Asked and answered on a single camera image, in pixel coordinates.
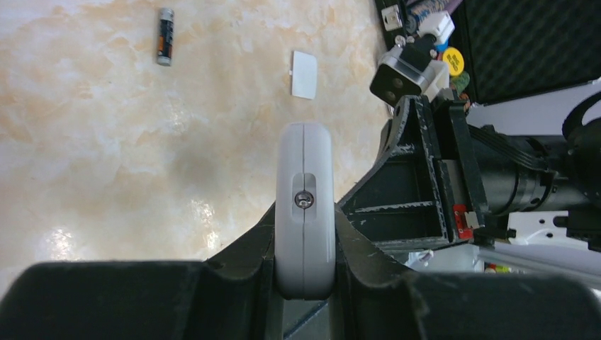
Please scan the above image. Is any yellow dealer button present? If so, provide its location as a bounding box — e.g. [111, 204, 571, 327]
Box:
[442, 47, 465, 77]

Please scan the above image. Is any white battery cover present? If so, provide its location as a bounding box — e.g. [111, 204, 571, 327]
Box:
[291, 50, 318, 100]

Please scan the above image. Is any battery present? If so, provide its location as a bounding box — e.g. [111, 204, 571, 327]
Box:
[157, 8, 174, 67]

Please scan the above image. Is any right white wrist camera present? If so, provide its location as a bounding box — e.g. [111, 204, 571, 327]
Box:
[369, 11, 454, 106]

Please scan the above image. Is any black poker chip case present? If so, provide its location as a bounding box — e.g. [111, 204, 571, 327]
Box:
[374, 1, 600, 104]

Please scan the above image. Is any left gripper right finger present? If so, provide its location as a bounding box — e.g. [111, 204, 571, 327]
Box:
[328, 208, 600, 339]

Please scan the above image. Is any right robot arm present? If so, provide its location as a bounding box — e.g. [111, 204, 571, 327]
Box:
[339, 96, 600, 253]

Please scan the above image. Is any white remote control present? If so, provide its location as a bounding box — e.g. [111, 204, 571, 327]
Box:
[274, 123, 336, 300]

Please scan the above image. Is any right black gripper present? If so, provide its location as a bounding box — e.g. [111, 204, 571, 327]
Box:
[339, 96, 489, 251]

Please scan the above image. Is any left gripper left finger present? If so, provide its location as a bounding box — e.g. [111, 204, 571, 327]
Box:
[1, 208, 283, 339]

